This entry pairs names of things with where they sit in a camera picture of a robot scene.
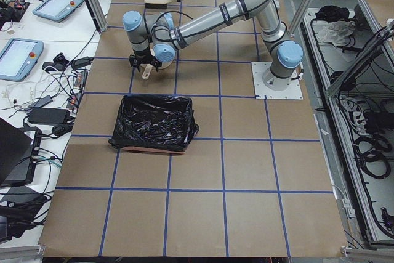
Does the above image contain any beige plastic dustpan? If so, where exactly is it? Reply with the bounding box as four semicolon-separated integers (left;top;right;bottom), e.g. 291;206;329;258
141;48;174;80

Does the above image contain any beige hand brush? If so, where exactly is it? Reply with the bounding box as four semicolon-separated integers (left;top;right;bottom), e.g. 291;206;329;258
144;0;184;9

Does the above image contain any black lined trash bin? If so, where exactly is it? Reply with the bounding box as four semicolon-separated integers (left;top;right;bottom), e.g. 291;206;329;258
108;94;199;153

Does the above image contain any far teach pendant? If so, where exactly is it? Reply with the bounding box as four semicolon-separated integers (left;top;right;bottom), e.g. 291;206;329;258
33;0;84;22

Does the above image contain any teach pendant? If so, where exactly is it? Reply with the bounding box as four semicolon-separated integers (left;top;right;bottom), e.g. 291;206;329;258
1;38;44;82
33;0;84;22

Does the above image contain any near teach pendant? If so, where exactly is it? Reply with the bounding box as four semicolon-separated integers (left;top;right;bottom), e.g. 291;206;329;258
1;38;44;82

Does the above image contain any black laptop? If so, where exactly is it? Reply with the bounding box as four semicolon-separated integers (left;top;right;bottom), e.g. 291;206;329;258
1;119;42;187

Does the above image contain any white crumpled cloth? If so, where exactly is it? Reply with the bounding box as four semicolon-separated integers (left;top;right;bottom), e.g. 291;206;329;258
316;21;356;47

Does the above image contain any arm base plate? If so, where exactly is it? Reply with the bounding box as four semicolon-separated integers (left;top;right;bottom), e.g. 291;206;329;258
251;62;303;100

